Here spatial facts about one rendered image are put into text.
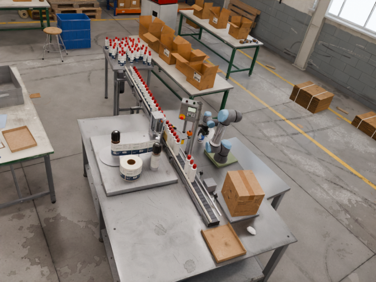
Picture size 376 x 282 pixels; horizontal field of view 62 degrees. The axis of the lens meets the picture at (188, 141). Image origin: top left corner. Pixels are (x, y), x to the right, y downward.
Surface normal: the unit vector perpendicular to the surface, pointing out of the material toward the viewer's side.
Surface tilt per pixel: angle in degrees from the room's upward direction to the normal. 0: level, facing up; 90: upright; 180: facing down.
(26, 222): 0
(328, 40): 90
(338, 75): 90
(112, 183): 0
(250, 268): 1
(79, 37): 90
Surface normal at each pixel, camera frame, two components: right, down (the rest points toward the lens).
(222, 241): 0.16, -0.78
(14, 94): 0.58, 0.57
